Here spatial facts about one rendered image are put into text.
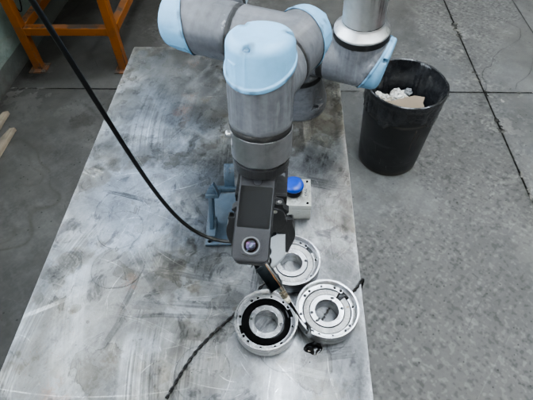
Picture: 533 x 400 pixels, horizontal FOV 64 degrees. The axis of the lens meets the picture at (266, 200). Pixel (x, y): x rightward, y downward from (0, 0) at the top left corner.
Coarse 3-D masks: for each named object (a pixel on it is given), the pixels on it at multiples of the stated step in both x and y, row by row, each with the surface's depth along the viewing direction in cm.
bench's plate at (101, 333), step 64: (128, 64) 123; (192, 64) 122; (128, 128) 106; (192, 128) 105; (320, 128) 105; (128, 192) 93; (192, 192) 93; (320, 192) 92; (64, 256) 83; (128, 256) 83; (192, 256) 83; (320, 256) 82; (64, 320) 75; (128, 320) 75; (192, 320) 75; (0, 384) 69; (64, 384) 68; (128, 384) 68; (192, 384) 68; (256, 384) 68; (320, 384) 68
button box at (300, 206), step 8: (304, 184) 88; (288, 192) 86; (304, 192) 86; (288, 200) 85; (296, 200) 85; (304, 200) 85; (296, 208) 85; (304, 208) 85; (296, 216) 87; (304, 216) 87
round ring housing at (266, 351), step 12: (276, 300) 74; (240, 312) 72; (252, 312) 72; (264, 312) 73; (276, 312) 72; (240, 324) 71; (252, 324) 71; (240, 336) 69; (264, 336) 70; (288, 336) 70; (252, 348) 68; (264, 348) 67; (276, 348) 67
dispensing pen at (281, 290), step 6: (258, 270) 65; (264, 270) 65; (264, 276) 65; (270, 276) 65; (264, 282) 65; (270, 282) 65; (276, 282) 66; (270, 288) 66; (276, 288) 66; (282, 288) 68; (282, 294) 68; (288, 294) 68; (288, 300) 68; (300, 318) 70
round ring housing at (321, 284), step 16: (304, 288) 74; (320, 288) 75; (336, 288) 75; (320, 304) 75; (336, 304) 73; (352, 304) 73; (304, 320) 71; (320, 320) 71; (336, 320) 71; (352, 320) 71; (320, 336) 68; (336, 336) 68
